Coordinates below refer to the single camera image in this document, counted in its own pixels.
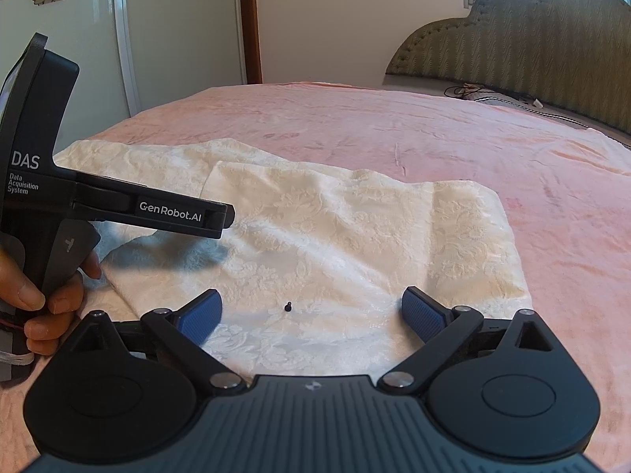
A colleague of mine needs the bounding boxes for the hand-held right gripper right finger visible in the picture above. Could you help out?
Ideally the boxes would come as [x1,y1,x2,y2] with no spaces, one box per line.
[377,286,559,396]

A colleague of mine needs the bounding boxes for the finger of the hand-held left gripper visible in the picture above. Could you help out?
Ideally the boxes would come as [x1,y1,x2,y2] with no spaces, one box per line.
[53,166,236,240]

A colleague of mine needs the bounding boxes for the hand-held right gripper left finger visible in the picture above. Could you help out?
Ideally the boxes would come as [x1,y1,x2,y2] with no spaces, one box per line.
[73,288,246,396]

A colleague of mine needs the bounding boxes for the cream patterned pants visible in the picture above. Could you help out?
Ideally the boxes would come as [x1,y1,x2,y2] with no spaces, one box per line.
[52,138,536,381]

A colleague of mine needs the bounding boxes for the person's left hand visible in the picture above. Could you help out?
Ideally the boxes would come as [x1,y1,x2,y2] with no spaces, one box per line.
[0,246,103,356]

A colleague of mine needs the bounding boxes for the white flowered wardrobe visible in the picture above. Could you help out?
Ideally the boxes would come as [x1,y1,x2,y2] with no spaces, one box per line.
[0,0,136,158]

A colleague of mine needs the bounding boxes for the pink blanket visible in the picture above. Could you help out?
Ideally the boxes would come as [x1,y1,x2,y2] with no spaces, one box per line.
[0,81,631,473]

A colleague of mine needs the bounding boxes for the grey pillow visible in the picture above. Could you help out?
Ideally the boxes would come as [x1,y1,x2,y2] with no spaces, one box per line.
[458,89,631,147]

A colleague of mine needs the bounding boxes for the olive padded headboard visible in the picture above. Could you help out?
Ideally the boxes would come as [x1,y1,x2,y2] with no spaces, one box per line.
[385,0,631,135]

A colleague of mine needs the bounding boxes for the brown wooden door frame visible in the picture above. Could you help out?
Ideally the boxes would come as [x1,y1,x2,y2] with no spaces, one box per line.
[237,0,263,86]

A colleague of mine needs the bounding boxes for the black cable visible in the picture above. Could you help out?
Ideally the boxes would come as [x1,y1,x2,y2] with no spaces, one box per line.
[444,83,495,102]

